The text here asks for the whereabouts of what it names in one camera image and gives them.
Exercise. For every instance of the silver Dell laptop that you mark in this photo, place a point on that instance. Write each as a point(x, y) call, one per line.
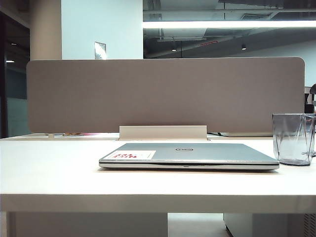
point(209, 155)

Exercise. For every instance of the beige fabric desk divider panel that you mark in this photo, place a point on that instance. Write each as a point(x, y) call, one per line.
point(172, 98)

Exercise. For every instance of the pink orange items behind divider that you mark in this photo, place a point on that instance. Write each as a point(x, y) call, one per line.
point(79, 134)

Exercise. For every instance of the clear faceted glass water cup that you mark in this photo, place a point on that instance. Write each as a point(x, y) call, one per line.
point(291, 140)

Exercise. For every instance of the white desk support panel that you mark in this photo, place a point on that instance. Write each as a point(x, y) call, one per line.
point(86, 225)

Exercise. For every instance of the white red laptop sticker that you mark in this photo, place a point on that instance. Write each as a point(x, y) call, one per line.
point(133, 155)

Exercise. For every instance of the long white ceiling light strip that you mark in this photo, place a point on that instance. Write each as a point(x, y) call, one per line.
point(222, 24)

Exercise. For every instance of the dark glass partition door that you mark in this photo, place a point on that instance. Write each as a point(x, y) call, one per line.
point(14, 81)

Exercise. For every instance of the white cabinet under desk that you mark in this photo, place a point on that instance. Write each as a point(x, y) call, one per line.
point(266, 225)

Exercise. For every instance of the black ceiling spot lamp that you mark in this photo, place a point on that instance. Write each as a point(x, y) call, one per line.
point(173, 48)
point(243, 47)

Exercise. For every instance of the ceiling air vent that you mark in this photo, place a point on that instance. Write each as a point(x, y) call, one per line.
point(256, 16)

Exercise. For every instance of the black office chair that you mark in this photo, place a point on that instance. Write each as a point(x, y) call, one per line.
point(310, 98)

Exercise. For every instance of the red ceiling sign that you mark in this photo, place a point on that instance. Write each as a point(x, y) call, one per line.
point(209, 43)

